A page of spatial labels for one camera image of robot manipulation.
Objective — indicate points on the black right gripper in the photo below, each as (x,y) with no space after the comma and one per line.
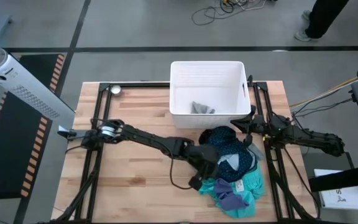
(266,126)

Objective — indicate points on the teal garment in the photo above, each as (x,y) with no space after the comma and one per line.
(249,186)

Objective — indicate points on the small grey cloth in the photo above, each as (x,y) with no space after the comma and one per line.
(201,109)

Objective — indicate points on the black beam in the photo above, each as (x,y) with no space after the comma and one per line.
(343,180)

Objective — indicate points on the white tower air purifier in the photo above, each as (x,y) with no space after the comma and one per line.
(26,88)

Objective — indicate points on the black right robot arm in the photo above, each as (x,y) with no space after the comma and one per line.
(315,138)

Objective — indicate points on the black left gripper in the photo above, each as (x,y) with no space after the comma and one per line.
(204,158)

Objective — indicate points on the white paper sheet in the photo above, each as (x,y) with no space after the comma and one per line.
(343,199)

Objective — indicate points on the small black orange-striped mat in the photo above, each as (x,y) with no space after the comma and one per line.
(40,68)

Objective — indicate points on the small round bowl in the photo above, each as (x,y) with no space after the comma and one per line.
(116,90)

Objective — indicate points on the black aluminium table frame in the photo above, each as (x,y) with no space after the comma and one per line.
(135,84)

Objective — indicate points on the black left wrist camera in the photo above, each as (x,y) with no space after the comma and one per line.
(195,183)

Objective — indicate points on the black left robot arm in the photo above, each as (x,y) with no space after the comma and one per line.
(148,137)

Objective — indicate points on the purple garment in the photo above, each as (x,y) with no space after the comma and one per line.
(225,196)

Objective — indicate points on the light grey garment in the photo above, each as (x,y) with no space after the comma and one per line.
(255,152)

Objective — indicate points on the large black orange-striped mat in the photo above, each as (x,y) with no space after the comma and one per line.
(8,146)

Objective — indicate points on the white perforated plastic basket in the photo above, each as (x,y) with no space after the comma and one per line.
(210,74)

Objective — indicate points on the navy dotted garment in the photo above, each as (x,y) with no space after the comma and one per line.
(228,140)

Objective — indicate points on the person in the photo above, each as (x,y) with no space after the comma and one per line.
(322,15)

